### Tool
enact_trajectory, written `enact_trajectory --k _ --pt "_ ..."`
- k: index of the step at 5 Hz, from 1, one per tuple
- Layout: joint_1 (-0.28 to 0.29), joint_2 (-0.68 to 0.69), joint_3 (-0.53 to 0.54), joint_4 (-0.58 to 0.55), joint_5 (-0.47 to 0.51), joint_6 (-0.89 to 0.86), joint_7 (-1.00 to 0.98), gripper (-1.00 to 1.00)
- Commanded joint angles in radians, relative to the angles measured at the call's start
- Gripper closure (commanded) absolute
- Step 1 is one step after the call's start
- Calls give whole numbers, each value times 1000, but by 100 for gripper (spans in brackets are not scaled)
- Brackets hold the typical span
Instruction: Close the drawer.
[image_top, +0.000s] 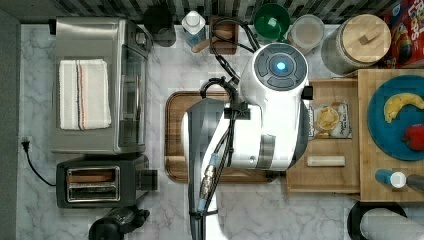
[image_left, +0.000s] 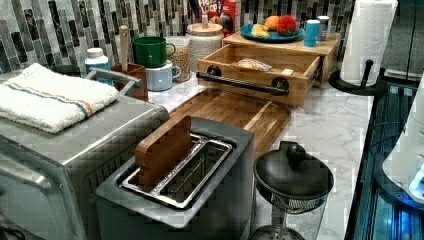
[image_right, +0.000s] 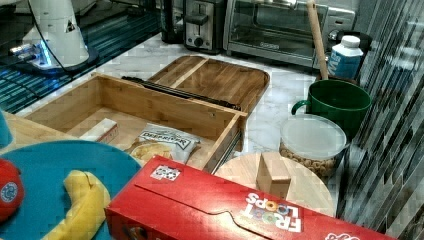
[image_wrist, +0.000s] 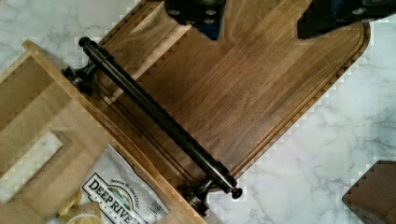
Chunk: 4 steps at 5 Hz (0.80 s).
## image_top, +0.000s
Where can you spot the light wooden drawer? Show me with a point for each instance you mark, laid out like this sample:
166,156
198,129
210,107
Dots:
329,179

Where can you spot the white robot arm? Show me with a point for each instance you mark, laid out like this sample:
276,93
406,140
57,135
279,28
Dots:
258,120

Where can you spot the dark wooden cutting board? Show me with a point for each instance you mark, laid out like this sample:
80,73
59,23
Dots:
175,164

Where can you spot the wooden utensil holder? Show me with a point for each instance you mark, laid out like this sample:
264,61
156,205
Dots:
228,31

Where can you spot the clear bottle with white cap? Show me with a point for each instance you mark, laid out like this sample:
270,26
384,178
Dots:
194,28

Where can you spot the stainless steel toaster oven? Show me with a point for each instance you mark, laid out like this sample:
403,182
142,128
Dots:
124,46

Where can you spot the black mug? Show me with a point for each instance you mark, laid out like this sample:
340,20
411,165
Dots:
159,22

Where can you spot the green plastic bowl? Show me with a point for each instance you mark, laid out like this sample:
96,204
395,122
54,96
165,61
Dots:
271,22

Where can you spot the silver snack bag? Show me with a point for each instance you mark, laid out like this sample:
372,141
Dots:
329,121

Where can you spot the black two-slot toaster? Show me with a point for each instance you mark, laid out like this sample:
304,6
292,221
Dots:
104,181

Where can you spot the clear plastic lidded container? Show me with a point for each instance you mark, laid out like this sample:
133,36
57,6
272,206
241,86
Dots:
306,33

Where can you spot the white striped folded towel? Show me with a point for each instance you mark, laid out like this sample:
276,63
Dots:
84,95

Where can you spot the glass jar with wooden lid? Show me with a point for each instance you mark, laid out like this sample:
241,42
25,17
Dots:
357,43

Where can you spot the blue round plate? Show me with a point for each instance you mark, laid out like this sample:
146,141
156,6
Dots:
388,136

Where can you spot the yellow banana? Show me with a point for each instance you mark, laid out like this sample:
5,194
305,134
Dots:
396,102

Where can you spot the grey roll on black base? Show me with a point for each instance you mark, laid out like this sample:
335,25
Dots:
381,221

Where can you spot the blue bottle with white cap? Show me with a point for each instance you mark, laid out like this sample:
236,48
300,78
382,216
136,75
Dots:
391,178

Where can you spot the red bell pepper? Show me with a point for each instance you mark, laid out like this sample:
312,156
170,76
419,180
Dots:
414,137

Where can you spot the grey cylinder shaker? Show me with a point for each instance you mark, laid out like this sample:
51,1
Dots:
415,181

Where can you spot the red cereal box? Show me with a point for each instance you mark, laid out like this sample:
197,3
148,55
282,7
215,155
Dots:
406,23

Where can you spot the cream drawer handle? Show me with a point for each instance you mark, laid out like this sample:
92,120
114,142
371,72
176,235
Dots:
326,161

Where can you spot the black camera device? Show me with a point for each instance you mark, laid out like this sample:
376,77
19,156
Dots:
117,223

